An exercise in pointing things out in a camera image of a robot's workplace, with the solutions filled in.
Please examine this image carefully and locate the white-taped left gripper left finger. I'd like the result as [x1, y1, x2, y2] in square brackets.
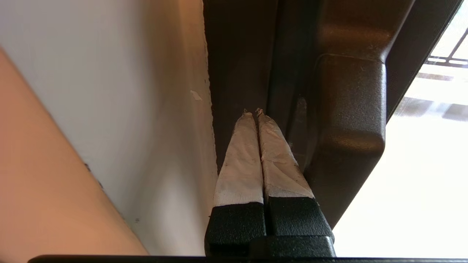
[205, 110, 267, 243]

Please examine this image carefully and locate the dark door handle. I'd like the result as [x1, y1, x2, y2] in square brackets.
[285, 53, 388, 229]

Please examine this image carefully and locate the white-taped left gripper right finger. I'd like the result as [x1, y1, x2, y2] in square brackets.
[256, 108, 335, 239]

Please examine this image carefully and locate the black metal balcony railing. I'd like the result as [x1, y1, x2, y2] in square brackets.
[426, 27, 468, 68]

